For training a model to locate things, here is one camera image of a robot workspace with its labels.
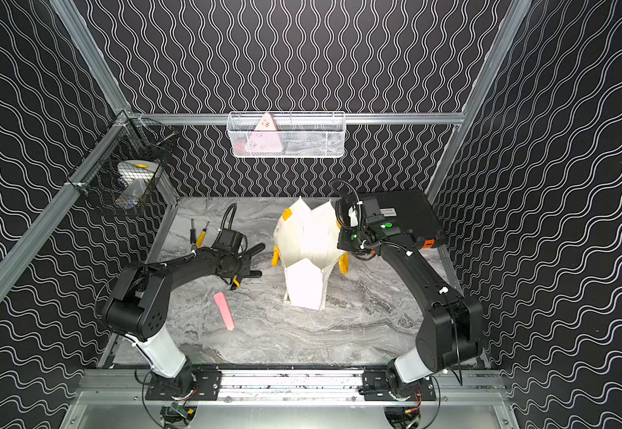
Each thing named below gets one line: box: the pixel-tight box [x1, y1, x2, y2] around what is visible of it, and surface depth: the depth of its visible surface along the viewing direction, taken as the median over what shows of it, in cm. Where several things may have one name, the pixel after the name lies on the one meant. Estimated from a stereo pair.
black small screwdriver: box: [189, 218, 197, 245], surface depth 112 cm
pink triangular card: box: [243, 112, 284, 153], surface depth 92 cm
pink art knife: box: [213, 291, 236, 331], surface depth 90 cm
